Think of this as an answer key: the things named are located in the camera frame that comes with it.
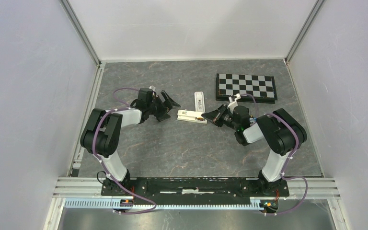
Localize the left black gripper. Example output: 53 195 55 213
147 91 180 122

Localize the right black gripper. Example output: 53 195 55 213
201 104 239 131

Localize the long white plastic bar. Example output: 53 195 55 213
177 110 207 124

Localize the white remote control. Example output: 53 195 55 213
194 92 206 113

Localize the white bar lid strip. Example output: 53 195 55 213
177 110 203 117

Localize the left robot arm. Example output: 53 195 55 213
80 88 180 195

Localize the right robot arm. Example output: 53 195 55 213
201 105 307 196

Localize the black white chessboard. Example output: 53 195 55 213
215 73 277 104

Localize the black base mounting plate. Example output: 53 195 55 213
100 177 290 207

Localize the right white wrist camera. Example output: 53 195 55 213
228 93 241 114

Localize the slotted cable duct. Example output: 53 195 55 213
64 198 274 211

